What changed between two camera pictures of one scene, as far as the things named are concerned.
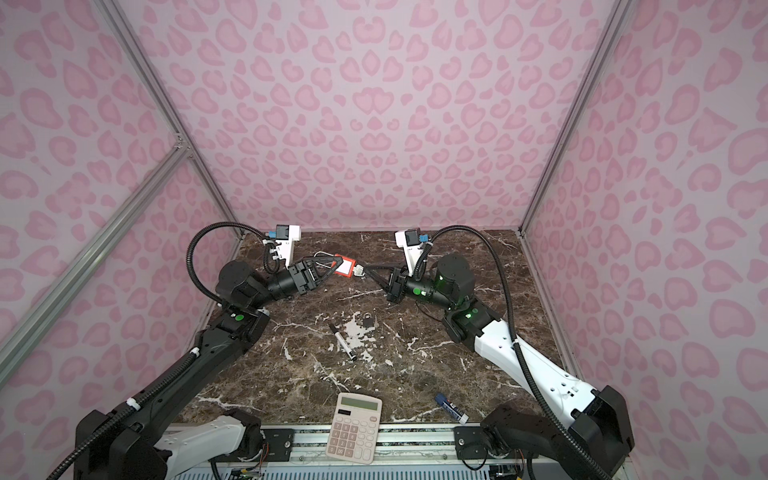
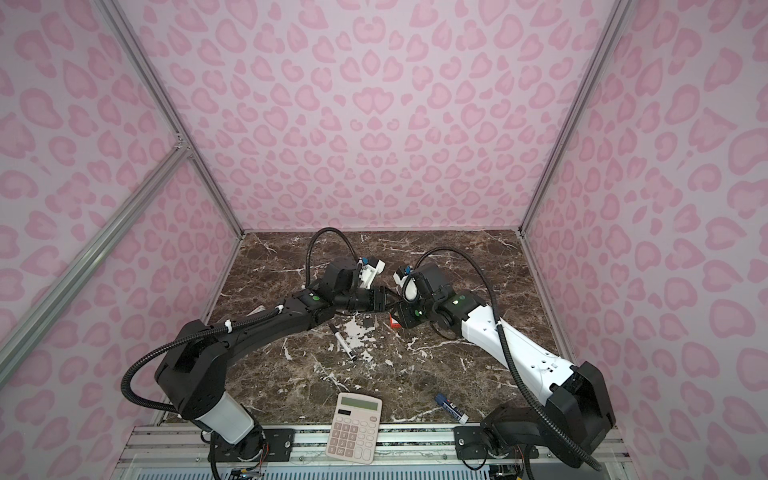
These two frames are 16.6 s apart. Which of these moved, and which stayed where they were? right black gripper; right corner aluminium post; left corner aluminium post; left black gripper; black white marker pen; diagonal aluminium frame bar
Moved: right black gripper; left black gripper
Stayed: black white marker pen; left corner aluminium post; right corner aluminium post; diagonal aluminium frame bar
